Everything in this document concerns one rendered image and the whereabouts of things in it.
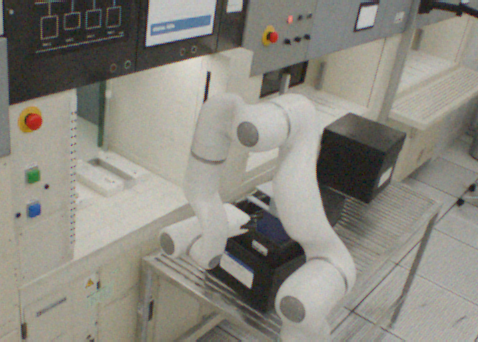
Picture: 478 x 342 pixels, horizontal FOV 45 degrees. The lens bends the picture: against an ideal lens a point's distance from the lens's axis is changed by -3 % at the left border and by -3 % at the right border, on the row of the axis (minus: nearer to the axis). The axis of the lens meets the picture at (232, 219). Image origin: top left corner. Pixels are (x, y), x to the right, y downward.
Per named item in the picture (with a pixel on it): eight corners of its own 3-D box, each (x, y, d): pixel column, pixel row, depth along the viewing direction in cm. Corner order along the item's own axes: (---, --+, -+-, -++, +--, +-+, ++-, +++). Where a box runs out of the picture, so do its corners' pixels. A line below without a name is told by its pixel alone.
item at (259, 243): (214, 265, 197) (227, 182, 180) (256, 245, 210) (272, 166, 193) (267, 305, 184) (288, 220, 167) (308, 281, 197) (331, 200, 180)
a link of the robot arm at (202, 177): (255, 171, 140) (225, 266, 157) (210, 138, 148) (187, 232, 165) (228, 180, 134) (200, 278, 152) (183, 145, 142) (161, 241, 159)
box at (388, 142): (369, 205, 249) (385, 152, 235) (310, 179, 260) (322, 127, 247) (392, 182, 270) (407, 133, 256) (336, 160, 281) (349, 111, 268)
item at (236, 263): (202, 268, 196) (209, 224, 187) (259, 241, 214) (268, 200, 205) (263, 314, 181) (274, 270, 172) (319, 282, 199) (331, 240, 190)
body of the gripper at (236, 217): (196, 229, 168) (224, 218, 175) (221, 246, 162) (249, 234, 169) (199, 206, 164) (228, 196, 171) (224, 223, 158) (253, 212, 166)
